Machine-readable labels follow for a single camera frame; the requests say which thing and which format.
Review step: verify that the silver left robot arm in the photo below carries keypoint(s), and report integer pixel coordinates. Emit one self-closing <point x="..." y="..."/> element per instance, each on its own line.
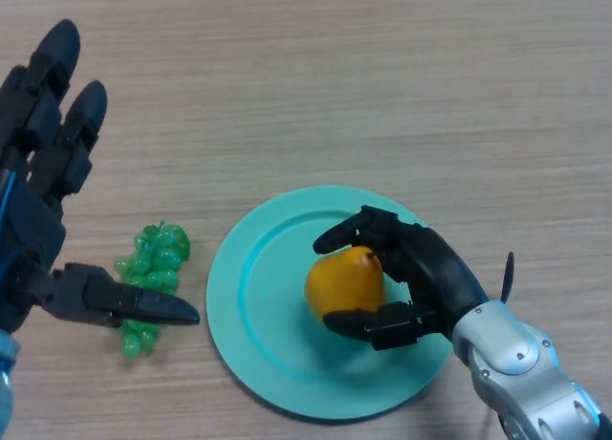
<point x="7" y="378"/>

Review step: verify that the yellow pear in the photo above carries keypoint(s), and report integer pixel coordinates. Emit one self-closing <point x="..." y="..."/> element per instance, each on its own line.
<point x="342" y="279"/>

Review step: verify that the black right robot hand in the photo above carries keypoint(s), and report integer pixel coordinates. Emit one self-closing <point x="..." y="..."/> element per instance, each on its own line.
<point x="430" y="277"/>

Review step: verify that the green grape bunch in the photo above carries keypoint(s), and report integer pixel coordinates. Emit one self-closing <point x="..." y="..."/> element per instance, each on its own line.
<point x="155" y="263"/>

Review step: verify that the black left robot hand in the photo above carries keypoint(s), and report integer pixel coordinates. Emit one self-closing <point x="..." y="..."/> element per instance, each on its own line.
<point x="24" y="220"/>

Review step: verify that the green round plate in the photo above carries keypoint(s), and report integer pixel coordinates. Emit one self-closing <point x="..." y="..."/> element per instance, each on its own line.
<point x="268" y="315"/>

